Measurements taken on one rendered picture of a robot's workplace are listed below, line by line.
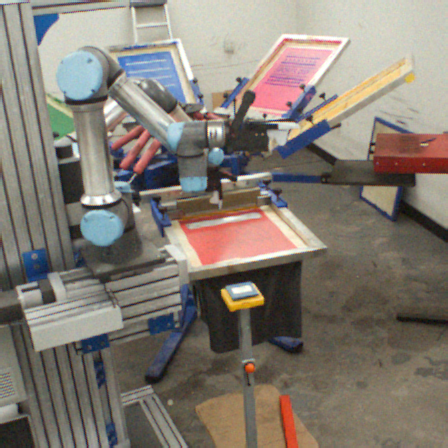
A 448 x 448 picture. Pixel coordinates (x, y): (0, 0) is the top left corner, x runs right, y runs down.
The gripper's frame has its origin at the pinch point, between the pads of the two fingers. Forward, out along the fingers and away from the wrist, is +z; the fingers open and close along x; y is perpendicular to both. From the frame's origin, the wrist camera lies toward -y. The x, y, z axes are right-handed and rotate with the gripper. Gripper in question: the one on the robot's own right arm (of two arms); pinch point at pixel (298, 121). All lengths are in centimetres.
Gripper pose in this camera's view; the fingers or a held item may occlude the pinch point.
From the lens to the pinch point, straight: 174.7
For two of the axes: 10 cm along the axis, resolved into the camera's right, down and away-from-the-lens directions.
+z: 10.0, -0.5, -0.5
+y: 0.6, 9.6, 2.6
